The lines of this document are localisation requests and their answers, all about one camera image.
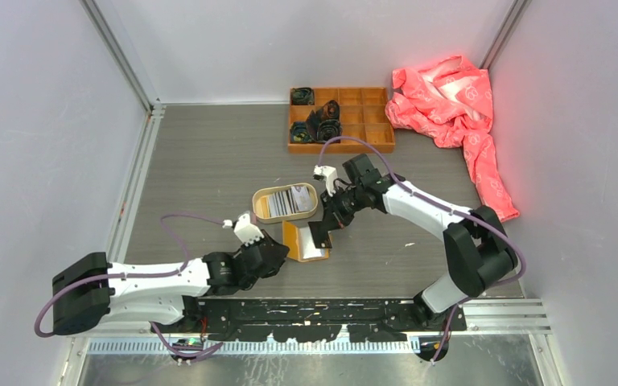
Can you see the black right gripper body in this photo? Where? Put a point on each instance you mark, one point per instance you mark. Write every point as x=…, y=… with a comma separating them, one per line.
x=344, y=204

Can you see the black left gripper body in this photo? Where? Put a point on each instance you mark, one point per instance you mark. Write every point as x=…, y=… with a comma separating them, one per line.
x=266, y=238

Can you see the orange leather card holder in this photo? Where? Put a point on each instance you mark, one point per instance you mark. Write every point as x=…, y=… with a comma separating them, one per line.
x=300, y=244

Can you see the beige oval card tray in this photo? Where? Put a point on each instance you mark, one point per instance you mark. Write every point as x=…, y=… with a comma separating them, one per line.
x=261, y=209

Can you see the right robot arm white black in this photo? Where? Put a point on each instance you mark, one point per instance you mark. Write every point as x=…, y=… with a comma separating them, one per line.
x=477, y=252

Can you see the stack of credit cards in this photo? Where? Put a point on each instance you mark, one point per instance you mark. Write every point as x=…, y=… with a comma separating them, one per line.
x=290, y=201

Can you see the dark rolled fabric bottom centre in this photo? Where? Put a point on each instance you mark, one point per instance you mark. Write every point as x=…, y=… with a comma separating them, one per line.
x=327, y=130

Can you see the dark rolled fabric bottom left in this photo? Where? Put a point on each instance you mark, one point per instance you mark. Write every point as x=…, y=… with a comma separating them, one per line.
x=299, y=133

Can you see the orange wooden compartment tray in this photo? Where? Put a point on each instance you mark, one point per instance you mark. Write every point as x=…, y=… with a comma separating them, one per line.
x=362, y=116

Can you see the dark rolled fabric top left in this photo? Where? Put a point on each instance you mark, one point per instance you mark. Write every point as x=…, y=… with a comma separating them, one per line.
x=302, y=96

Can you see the pink crumpled cloth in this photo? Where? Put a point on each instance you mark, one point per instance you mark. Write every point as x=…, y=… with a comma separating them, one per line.
x=451, y=102

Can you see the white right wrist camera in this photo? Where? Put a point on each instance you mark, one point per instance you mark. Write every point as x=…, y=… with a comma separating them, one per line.
x=328, y=175

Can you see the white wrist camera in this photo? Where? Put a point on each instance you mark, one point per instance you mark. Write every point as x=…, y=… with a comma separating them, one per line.
x=328, y=175
x=246, y=231

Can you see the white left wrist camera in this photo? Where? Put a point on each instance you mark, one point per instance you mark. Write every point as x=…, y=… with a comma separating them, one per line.
x=246, y=231

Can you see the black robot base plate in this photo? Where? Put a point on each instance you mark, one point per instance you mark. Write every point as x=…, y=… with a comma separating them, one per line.
x=309, y=320

